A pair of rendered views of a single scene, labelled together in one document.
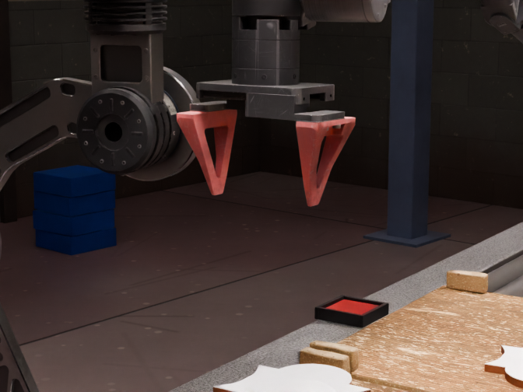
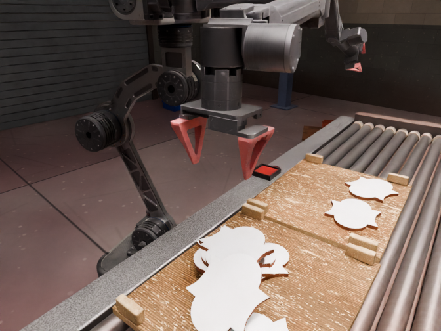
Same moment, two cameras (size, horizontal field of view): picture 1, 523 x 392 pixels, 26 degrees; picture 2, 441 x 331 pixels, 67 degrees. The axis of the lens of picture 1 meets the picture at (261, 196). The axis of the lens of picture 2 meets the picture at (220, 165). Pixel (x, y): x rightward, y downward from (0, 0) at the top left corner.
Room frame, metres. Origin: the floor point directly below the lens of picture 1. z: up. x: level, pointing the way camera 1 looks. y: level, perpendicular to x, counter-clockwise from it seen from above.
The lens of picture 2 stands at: (0.49, -0.03, 1.41)
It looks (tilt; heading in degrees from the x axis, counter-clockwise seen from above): 24 degrees down; 3
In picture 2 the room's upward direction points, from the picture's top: straight up
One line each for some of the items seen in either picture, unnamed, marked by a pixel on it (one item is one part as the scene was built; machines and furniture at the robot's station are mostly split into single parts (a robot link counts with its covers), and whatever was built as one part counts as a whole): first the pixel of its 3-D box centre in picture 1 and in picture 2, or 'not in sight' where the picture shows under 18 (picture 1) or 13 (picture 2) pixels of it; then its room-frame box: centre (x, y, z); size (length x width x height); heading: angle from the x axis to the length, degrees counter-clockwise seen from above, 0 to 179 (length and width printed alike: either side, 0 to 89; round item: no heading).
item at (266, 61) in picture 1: (265, 61); (221, 92); (0.96, 0.00, 1.31); 0.10 x 0.07 x 0.07; 58
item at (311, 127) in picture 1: (300, 148); (241, 146); (0.94, -0.03, 1.24); 0.07 x 0.07 x 0.09; 58
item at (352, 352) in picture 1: (333, 355); (256, 205); (1.25, -0.08, 0.95); 0.06 x 0.02 x 0.03; 57
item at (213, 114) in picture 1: (230, 142); (202, 136); (0.97, 0.03, 1.24); 0.07 x 0.07 x 0.09; 58
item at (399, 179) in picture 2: not in sight; (398, 178); (1.43, -0.52, 0.95); 0.06 x 0.02 x 0.03; 57
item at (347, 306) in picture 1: (352, 311); (265, 172); (1.52, -0.13, 0.92); 0.06 x 0.06 x 0.01; 56
